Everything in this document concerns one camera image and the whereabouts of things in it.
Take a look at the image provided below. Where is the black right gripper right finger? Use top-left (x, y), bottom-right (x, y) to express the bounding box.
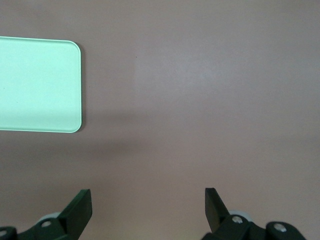
top-left (201, 187), bottom-right (307, 240)

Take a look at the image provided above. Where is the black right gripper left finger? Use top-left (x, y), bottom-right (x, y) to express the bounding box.
top-left (0, 189), bottom-right (93, 240)

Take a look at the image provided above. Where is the mint green rectangular tray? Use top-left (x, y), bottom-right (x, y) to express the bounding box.
top-left (0, 36), bottom-right (83, 134)

